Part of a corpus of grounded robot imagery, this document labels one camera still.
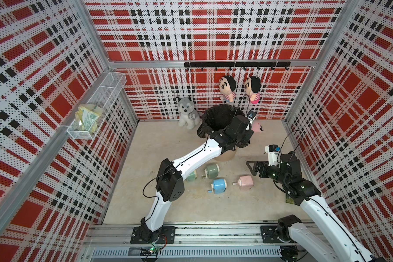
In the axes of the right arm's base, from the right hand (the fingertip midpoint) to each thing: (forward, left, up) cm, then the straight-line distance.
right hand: (255, 163), depth 77 cm
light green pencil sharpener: (-1, +32, -12) cm, 34 cm away
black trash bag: (+29, +18, +4) cm, 34 cm away
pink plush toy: (+34, -10, -12) cm, 38 cm away
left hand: (+16, +2, +8) cm, 18 cm away
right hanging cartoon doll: (+43, -4, +14) cm, 45 cm away
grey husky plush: (+41, +36, -9) cm, 55 cm away
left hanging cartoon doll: (+41, +12, +16) cm, 45 cm away
